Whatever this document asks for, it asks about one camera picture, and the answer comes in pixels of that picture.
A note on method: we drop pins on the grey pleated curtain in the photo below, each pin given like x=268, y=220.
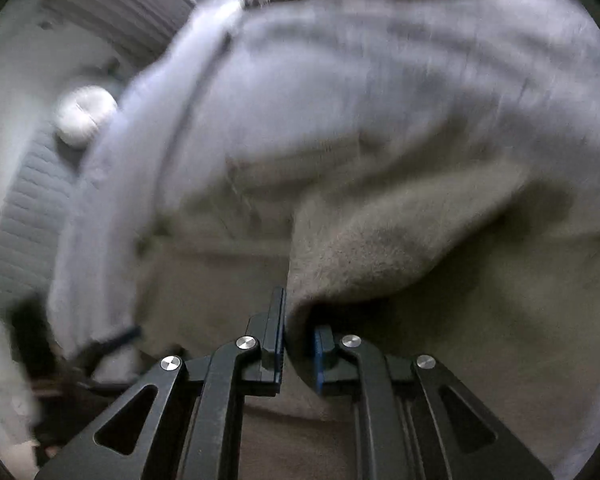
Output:
x=115, y=5

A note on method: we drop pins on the white round cushion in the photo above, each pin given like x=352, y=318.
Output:
x=85, y=116

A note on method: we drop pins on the taupe fuzzy garment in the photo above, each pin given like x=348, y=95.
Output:
x=380, y=260

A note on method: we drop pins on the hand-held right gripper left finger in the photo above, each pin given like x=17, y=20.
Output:
x=281, y=330

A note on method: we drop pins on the plain lavender sheet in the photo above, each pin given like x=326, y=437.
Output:
x=145, y=160

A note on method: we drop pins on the grey quilted mat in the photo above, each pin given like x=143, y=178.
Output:
x=27, y=220

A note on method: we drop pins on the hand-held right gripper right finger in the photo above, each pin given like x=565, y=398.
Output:
x=321, y=355

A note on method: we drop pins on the lavender embossed blanket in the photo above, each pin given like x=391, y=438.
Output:
x=380, y=70

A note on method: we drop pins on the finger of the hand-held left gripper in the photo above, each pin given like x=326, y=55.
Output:
x=112, y=341

